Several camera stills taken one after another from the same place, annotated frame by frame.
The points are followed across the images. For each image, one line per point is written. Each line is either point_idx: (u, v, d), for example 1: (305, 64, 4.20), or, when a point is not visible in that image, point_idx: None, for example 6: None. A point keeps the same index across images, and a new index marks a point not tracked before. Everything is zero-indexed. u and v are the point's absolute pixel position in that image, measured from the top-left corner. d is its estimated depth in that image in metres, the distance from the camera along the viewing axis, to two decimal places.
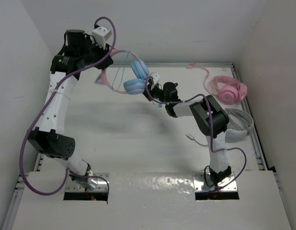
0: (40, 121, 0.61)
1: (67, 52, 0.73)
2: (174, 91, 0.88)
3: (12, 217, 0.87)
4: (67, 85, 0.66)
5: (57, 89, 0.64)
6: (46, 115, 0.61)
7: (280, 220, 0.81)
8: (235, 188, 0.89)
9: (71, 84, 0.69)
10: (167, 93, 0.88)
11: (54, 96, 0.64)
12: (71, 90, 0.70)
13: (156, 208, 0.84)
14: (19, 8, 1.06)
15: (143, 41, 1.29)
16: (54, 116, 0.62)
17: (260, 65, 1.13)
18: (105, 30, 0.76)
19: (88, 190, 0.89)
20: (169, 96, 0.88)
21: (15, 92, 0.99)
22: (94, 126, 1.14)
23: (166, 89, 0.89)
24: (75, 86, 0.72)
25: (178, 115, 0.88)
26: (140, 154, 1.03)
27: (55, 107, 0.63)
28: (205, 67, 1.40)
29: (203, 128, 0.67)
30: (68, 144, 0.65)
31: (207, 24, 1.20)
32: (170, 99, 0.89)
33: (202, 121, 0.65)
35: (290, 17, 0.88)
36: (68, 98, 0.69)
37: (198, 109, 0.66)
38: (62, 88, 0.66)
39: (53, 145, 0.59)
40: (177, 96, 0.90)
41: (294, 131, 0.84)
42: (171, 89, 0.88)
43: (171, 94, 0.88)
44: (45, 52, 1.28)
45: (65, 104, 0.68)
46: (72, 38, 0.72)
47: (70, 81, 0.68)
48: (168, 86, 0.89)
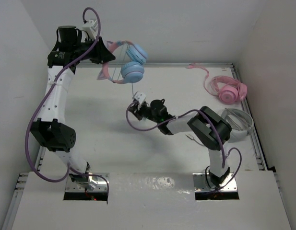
0: (42, 113, 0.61)
1: (61, 48, 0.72)
2: (163, 109, 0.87)
3: (12, 217, 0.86)
4: (65, 77, 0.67)
5: (55, 81, 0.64)
6: (47, 107, 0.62)
7: (280, 220, 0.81)
8: (235, 188, 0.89)
9: (69, 76, 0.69)
10: (156, 112, 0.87)
11: (54, 87, 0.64)
12: (68, 83, 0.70)
13: (156, 208, 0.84)
14: (19, 8, 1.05)
15: (142, 41, 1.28)
16: (55, 106, 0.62)
17: (260, 65, 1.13)
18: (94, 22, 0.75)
19: (88, 190, 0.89)
20: (159, 114, 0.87)
21: (15, 91, 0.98)
22: (94, 125, 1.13)
23: (154, 109, 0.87)
24: (72, 79, 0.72)
25: (172, 132, 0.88)
26: (140, 154, 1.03)
27: (55, 98, 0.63)
28: (205, 67, 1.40)
29: (208, 143, 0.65)
30: (70, 134, 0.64)
31: (206, 24, 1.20)
32: (161, 117, 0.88)
33: (206, 136, 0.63)
35: (290, 17, 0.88)
36: (67, 90, 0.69)
37: (198, 125, 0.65)
38: (60, 81, 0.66)
39: (56, 133, 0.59)
40: (167, 112, 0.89)
41: (294, 131, 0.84)
42: (160, 107, 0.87)
43: (161, 111, 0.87)
44: (45, 51, 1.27)
45: (65, 95, 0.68)
46: (65, 34, 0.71)
47: (67, 74, 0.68)
48: (155, 105, 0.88)
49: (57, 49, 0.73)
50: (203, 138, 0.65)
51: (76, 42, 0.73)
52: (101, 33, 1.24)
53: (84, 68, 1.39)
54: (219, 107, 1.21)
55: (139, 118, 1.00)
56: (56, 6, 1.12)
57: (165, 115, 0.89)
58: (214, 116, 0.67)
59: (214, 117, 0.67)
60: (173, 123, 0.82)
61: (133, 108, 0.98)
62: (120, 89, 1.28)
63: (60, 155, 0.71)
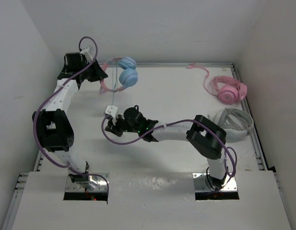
0: (48, 106, 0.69)
1: (68, 70, 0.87)
2: (139, 116, 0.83)
3: (12, 217, 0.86)
4: (71, 85, 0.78)
5: (63, 85, 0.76)
6: (53, 102, 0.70)
7: (280, 220, 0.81)
8: (235, 188, 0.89)
9: (75, 87, 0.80)
10: (131, 121, 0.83)
11: (61, 89, 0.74)
12: (73, 94, 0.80)
13: (156, 208, 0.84)
14: (19, 9, 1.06)
15: (142, 41, 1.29)
16: (60, 101, 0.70)
17: (260, 65, 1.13)
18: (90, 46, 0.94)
19: (88, 190, 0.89)
20: (136, 122, 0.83)
21: (15, 92, 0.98)
22: (94, 126, 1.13)
23: (128, 118, 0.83)
24: (76, 92, 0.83)
25: (159, 140, 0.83)
26: (140, 154, 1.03)
27: (61, 96, 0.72)
28: (205, 67, 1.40)
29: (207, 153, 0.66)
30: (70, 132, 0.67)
31: (206, 24, 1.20)
32: (139, 125, 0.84)
33: (210, 149, 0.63)
35: (290, 17, 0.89)
36: (71, 98, 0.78)
37: (198, 138, 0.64)
38: (67, 86, 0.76)
39: (58, 121, 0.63)
40: (144, 118, 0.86)
41: (294, 131, 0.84)
42: (134, 115, 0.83)
43: (137, 118, 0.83)
44: (45, 51, 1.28)
45: (69, 100, 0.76)
46: (70, 58, 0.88)
47: (73, 84, 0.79)
48: (128, 114, 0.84)
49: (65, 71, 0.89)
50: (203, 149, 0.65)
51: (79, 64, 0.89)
52: (101, 33, 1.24)
53: None
54: (219, 107, 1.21)
55: (118, 134, 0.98)
56: (56, 6, 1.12)
57: (144, 122, 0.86)
58: (210, 125, 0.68)
59: (211, 126, 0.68)
60: (160, 132, 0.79)
61: (109, 125, 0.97)
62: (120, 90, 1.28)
63: (60, 155, 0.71)
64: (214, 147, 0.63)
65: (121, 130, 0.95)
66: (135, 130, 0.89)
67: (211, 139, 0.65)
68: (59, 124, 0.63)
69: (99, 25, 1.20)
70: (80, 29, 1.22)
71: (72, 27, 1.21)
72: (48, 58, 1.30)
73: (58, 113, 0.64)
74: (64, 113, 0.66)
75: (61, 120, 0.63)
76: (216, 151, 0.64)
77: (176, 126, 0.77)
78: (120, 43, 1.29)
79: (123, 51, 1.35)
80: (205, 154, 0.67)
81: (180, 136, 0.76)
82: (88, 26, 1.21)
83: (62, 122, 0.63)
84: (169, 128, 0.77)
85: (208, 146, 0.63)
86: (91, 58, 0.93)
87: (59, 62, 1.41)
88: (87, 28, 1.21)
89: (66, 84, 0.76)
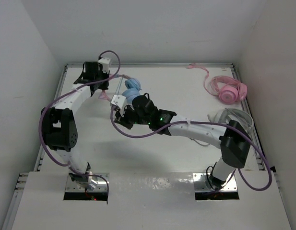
0: (58, 105, 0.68)
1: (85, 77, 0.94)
2: (149, 104, 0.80)
3: (12, 217, 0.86)
4: (85, 90, 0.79)
5: (76, 89, 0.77)
6: (64, 102, 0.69)
7: (280, 220, 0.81)
8: (235, 188, 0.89)
9: (87, 94, 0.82)
10: (141, 109, 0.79)
11: (75, 92, 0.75)
12: (85, 99, 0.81)
13: (156, 208, 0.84)
14: (19, 9, 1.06)
15: (142, 41, 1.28)
16: (71, 102, 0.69)
17: (260, 65, 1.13)
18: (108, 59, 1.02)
19: (88, 190, 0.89)
20: (147, 111, 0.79)
21: (15, 91, 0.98)
22: (94, 126, 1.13)
23: (137, 107, 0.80)
24: (88, 97, 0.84)
25: (172, 134, 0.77)
26: (140, 154, 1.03)
27: (72, 98, 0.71)
28: (205, 67, 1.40)
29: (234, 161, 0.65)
30: (73, 133, 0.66)
31: (207, 24, 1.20)
32: (149, 114, 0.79)
33: (241, 159, 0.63)
35: (290, 17, 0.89)
36: (81, 103, 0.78)
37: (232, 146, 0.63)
38: (80, 91, 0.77)
39: (64, 120, 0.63)
40: (154, 108, 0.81)
41: (294, 131, 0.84)
42: (144, 103, 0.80)
43: (148, 107, 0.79)
44: (45, 52, 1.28)
45: (79, 104, 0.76)
46: (89, 66, 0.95)
47: (86, 90, 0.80)
48: (139, 102, 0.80)
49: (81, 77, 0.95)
50: (232, 157, 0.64)
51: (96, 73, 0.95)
52: (101, 33, 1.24)
53: None
54: (219, 107, 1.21)
55: (127, 126, 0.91)
56: (56, 6, 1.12)
57: (155, 113, 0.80)
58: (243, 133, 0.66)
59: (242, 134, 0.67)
60: (182, 127, 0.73)
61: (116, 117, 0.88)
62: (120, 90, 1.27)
63: (61, 155, 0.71)
64: (243, 157, 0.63)
65: (131, 122, 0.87)
66: (144, 122, 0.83)
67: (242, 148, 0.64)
68: (65, 124, 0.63)
69: (99, 25, 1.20)
70: (81, 29, 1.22)
71: (72, 27, 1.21)
72: (48, 58, 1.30)
73: (65, 112, 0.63)
74: (72, 113, 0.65)
75: (66, 120, 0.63)
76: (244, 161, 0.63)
77: (206, 127, 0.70)
78: (120, 42, 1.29)
79: (123, 51, 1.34)
80: (230, 161, 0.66)
81: (205, 138, 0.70)
82: (88, 26, 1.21)
83: (67, 123, 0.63)
84: (195, 126, 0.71)
85: (239, 155, 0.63)
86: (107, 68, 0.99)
87: (59, 62, 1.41)
88: (88, 28, 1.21)
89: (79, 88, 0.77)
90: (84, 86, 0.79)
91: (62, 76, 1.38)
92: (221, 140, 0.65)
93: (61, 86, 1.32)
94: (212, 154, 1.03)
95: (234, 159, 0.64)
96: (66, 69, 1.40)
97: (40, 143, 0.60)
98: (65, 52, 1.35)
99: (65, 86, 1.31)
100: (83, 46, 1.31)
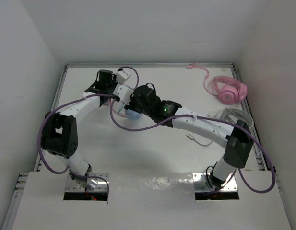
0: (64, 110, 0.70)
1: (97, 86, 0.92)
2: (150, 93, 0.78)
3: (12, 217, 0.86)
4: (94, 99, 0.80)
5: (86, 97, 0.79)
6: (70, 109, 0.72)
7: (280, 220, 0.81)
8: (235, 188, 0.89)
9: (96, 103, 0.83)
10: (142, 98, 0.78)
11: (83, 100, 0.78)
12: (92, 108, 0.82)
13: (156, 208, 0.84)
14: (19, 9, 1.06)
15: (142, 41, 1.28)
16: (76, 109, 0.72)
17: (260, 65, 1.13)
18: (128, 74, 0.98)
19: (88, 190, 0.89)
20: (148, 101, 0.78)
21: (15, 91, 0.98)
22: (94, 126, 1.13)
23: (139, 96, 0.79)
24: (96, 108, 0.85)
25: (174, 127, 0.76)
26: (140, 155, 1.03)
27: (79, 106, 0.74)
28: (205, 67, 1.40)
29: (235, 161, 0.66)
30: (73, 142, 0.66)
31: (206, 24, 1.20)
32: (150, 104, 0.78)
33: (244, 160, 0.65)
35: (290, 17, 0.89)
36: (89, 111, 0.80)
37: (238, 148, 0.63)
38: (89, 99, 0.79)
39: (65, 127, 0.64)
40: (157, 99, 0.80)
41: (294, 131, 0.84)
42: (145, 92, 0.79)
43: (148, 96, 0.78)
44: (45, 52, 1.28)
45: (86, 112, 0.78)
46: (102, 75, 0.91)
47: (96, 99, 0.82)
48: (140, 91, 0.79)
49: (93, 86, 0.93)
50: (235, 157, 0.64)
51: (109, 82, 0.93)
52: (101, 33, 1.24)
53: (84, 68, 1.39)
54: (219, 107, 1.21)
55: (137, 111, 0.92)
56: (57, 6, 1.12)
57: (157, 103, 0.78)
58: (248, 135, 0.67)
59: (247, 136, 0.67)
60: (188, 122, 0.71)
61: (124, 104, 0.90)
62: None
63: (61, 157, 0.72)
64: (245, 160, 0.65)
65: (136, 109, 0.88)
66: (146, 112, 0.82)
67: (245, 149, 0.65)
68: (66, 132, 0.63)
69: (99, 25, 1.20)
70: (81, 29, 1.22)
71: (72, 27, 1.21)
72: (48, 58, 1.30)
73: (68, 119, 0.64)
74: (75, 121, 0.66)
75: (68, 126, 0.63)
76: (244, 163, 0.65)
77: (212, 124, 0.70)
78: (120, 42, 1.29)
79: (123, 51, 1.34)
80: (230, 160, 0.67)
81: (209, 135, 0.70)
82: (88, 26, 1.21)
83: (68, 131, 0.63)
84: (200, 122, 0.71)
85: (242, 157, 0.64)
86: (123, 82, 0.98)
87: (59, 62, 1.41)
88: (88, 28, 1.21)
89: (89, 97, 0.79)
90: (94, 95, 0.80)
91: (62, 76, 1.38)
92: (228, 139, 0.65)
93: (61, 86, 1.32)
94: (212, 154, 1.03)
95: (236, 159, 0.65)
96: (66, 69, 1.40)
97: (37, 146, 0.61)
98: (65, 52, 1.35)
99: (65, 86, 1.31)
100: (83, 46, 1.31)
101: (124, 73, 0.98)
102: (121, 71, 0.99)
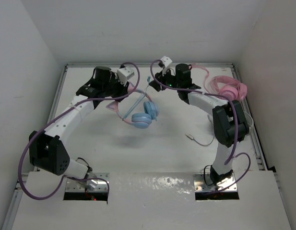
0: (50, 128, 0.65)
1: (92, 85, 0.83)
2: (187, 72, 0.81)
3: (12, 217, 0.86)
4: (86, 106, 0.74)
5: (76, 105, 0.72)
6: (56, 124, 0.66)
7: (280, 220, 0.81)
8: (235, 188, 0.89)
9: (89, 108, 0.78)
10: (178, 73, 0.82)
11: (72, 109, 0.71)
12: (85, 114, 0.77)
13: (156, 208, 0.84)
14: (19, 9, 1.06)
15: (142, 41, 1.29)
16: (64, 126, 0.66)
17: (260, 65, 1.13)
18: (130, 71, 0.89)
19: (88, 190, 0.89)
20: (182, 77, 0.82)
21: (15, 92, 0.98)
22: (94, 126, 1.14)
23: (177, 69, 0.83)
24: (90, 111, 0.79)
25: (190, 103, 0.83)
26: (140, 154, 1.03)
27: (67, 120, 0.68)
28: (205, 67, 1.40)
29: (219, 135, 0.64)
30: (63, 161, 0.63)
31: (206, 24, 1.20)
32: (182, 81, 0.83)
33: (223, 132, 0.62)
35: (291, 17, 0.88)
36: (81, 118, 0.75)
37: (220, 117, 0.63)
38: (80, 107, 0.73)
39: (52, 152, 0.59)
40: (190, 80, 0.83)
41: (295, 131, 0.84)
42: (183, 69, 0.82)
43: (184, 74, 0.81)
44: (45, 52, 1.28)
45: (76, 122, 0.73)
46: (100, 74, 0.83)
47: (88, 104, 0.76)
48: (181, 66, 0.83)
49: (89, 84, 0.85)
50: (218, 127, 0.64)
51: (106, 82, 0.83)
52: (101, 33, 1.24)
53: (84, 68, 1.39)
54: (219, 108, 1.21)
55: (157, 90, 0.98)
56: (57, 6, 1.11)
57: (187, 82, 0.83)
58: (240, 114, 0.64)
59: (239, 116, 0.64)
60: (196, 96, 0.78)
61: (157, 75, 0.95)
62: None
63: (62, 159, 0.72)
64: (225, 134, 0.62)
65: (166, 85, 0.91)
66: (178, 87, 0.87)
67: (230, 125, 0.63)
68: (53, 155, 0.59)
69: (99, 24, 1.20)
70: (81, 29, 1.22)
71: (72, 27, 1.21)
72: (48, 58, 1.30)
73: (54, 143, 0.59)
74: (61, 144, 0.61)
75: (54, 150, 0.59)
76: (227, 137, 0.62)
77: (212, 98, 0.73)
78: (120, 42, 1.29)
79: (123, 51, 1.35)
80: (218, 135, 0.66)
81: (209, 109, 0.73)
82: (88, 26, 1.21)
83: (55, 155, 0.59)
84: (205, 97, 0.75)
85: (222, 129, 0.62)
86: (124, 80, 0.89)
87: (59, 62, 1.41)
88: (88, 28, 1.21)
89: (79, 104, 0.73)
90: (85, 101, 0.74)
91: (62, 76, 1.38)
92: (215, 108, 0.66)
93: (61, 86, 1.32)
94: (212, 154, 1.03)
95: (220, 132, 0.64)
96: (66, 69, 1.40)
97: (18, 178, 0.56)
98: (65, 52, 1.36)
99: (65, 86, 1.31)
100: (83, 46, 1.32)
101: (125, 69, 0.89)
102: (122, 68, 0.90)
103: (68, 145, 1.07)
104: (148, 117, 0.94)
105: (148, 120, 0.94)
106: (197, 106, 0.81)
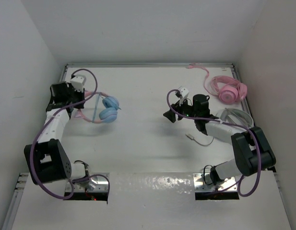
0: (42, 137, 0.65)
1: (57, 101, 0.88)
2: (205, 102, 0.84)
3: (11, 218, 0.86)
4: (62, 114, 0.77)
5: (54, 115, 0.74)
6: (46, 132, 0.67)
7: (279, 220, 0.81)
8: (235, 188, 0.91)
9: (65, 117, 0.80)
10: (196, 104, 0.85)
11: (53, 119, 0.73)
12: (64, 123, 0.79)
13: (156, 208, 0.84)
14: (19, 9, 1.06)
15: (142, 41, 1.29)
16: (53, 131, 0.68)
17: (260, 65, 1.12)
18: (82, 78, 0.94)
19: (88, 190, 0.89)
20: (200, 108, 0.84)
21: (15, 92, 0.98)
22: (94, 126, 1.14)
23: (195, 100, 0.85)
24: (66, 121, 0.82)
25: (208, 134, 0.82)
26: (140, 154, 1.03)
27: (53, 126, 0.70)
28: (205, 67, 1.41)
29: (242, 167, 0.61)
30: (66, 163, 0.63)
31: (206, 24, 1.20)
32: (200, 111, 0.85)
33: (245, 162, 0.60)
35: (291, 17, 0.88)
36: (62, 127, 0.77)
37: (239, 146, 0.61)
38: (58, 116, 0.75)
39: (53, 150, 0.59)
40: (208, 109, 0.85)
41: (295, 132, 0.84)
42: (202, 100, 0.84)
43: (202, 105, 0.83)
44: (45, 51, 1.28)
45: (60, 130, 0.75)
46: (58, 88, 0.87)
47: (64, 112, 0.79)
48: (198, 97, 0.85)
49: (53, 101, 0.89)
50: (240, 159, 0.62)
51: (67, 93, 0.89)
52: (101, 33, 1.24)
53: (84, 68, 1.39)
54: (219, 107, 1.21)
55: (172, 120, 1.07)
56: (57, 6, 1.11)
57: (206, 113, 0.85)
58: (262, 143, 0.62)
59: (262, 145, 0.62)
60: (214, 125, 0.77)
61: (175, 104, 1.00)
62: (117, 80, 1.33)
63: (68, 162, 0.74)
64: (249, 164, 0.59)
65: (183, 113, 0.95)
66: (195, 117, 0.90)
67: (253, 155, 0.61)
68: (55, 154, 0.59)
69: (98, 24, 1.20)
70: (80, 29, 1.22)
71: (72, 27, 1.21)
72: (47, 58, 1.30)
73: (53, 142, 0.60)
74: (59, 143, 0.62)
75: (54, 148, 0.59)
76: (251, 167, 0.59)
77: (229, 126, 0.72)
78: (120, 42, 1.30)
79: (123, 51, 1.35)
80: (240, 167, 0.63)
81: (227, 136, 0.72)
82: (88, 25, 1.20)
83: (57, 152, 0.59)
84: (223, 125, 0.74)
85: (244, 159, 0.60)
86: (81, 87, 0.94)
87: (59, 62, 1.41)
88: (87, 28, 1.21)
89: (57, 113, 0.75)
90: (61, 110, 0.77)
91: (62, 75, 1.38)
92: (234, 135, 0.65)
93: None
94: (212, 154, 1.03)
95: (242, 164, 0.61)
96: (66, 69, 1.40)
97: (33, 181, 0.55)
98: (65, 52, 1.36)
99: None
100: (83, 46, 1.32)
101: (77, 78, 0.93)
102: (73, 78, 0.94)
103: (68, 145, 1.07)
104: (113, 109, 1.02)
105: (114, 111, 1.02)
106: (215, 136, 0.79)
